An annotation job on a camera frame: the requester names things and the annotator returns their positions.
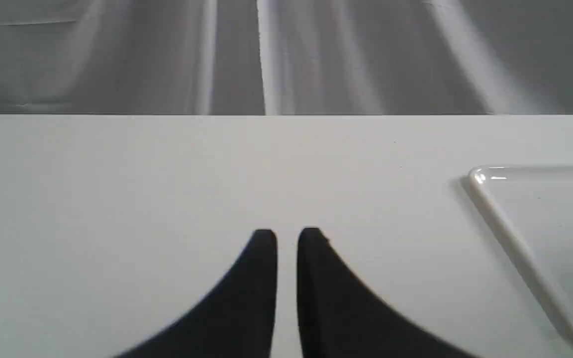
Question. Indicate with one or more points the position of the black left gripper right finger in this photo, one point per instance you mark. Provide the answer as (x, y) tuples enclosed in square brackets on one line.
[(339, 317)]

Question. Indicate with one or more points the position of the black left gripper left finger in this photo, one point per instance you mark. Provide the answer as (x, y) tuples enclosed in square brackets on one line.
[(235, 319)]

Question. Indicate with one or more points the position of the white rectangular plastic tray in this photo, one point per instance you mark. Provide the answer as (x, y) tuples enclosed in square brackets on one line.
[(530, 211)]

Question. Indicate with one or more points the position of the grey backdrop cloth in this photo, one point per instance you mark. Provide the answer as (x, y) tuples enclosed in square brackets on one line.
[(286, 57)]

